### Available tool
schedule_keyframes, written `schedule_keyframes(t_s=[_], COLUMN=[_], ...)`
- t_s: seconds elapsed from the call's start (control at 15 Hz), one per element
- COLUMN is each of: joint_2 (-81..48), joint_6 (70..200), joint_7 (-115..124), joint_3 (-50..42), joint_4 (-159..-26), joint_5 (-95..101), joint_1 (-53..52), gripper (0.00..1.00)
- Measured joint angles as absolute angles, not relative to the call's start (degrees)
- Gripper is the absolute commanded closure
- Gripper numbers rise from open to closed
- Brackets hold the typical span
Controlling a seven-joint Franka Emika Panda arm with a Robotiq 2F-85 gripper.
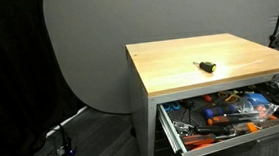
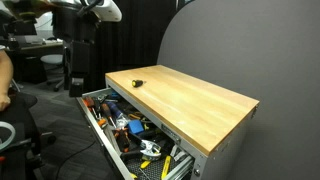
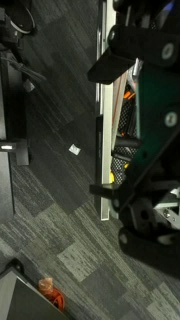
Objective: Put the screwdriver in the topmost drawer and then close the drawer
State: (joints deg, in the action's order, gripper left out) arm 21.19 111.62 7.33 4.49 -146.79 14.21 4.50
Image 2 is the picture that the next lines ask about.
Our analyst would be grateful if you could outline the black floor cable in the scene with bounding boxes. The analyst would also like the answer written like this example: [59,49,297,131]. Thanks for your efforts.
[54,139,97,180]

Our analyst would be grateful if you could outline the orange black pliers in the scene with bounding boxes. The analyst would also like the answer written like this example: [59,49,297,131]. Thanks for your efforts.
[114,128,130,152]

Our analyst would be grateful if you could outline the person hand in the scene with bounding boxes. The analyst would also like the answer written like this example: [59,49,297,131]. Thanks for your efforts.
[0,94,11,111]

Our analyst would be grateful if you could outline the orange black screwdriver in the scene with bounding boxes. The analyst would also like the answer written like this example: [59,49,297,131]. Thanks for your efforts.
[101,103,117,129]

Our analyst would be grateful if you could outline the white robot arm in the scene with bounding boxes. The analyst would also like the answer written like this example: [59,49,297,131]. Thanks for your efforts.
[50,0,122,97]

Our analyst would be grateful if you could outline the grey tool cabinet wooden top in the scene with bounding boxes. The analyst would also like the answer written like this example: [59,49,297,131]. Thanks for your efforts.
[105,64,261,180]

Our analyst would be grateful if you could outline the topmost grey tool drawer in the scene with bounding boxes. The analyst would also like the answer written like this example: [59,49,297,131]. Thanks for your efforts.
[77,88,193,180]

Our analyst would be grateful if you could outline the yellow handled tool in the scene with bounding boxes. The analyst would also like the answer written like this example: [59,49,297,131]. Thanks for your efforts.
[161,155,171,180]

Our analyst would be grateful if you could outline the silver locking pliers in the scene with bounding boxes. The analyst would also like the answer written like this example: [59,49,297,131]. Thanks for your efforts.
[140,140,161,161]

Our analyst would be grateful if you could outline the person forearm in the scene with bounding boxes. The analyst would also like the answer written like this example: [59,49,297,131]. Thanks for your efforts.
[0,50,13,95]

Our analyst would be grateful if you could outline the blue sponge block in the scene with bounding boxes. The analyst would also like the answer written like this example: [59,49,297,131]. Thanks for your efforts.
[128,120,144,134]

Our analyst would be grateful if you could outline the grey rounded partition panel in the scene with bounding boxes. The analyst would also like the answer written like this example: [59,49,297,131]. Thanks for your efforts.
[158,0,320,180]

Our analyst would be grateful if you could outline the blue handled screwdriver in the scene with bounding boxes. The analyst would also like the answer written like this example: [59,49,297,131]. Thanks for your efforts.
[107,102,129,128]

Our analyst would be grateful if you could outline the black yellow screwdriver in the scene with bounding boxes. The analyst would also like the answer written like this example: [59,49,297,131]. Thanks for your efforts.
[131,80,144,88]

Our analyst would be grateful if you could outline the black curtain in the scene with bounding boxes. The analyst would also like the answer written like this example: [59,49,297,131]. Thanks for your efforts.
[93,0,193,91]

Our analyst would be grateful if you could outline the wooden desk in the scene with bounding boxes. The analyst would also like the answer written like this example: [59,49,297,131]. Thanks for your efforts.
[0,36,63,56]

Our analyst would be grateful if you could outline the white round stool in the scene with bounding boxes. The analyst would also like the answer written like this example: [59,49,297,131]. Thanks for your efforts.
[40,54,64,92]

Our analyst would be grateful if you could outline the black office chair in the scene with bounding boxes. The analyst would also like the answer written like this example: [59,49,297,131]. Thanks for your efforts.
[0,93,56,180]

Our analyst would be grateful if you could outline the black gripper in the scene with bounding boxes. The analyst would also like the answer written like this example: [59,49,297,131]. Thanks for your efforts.
[65,41,90,97]

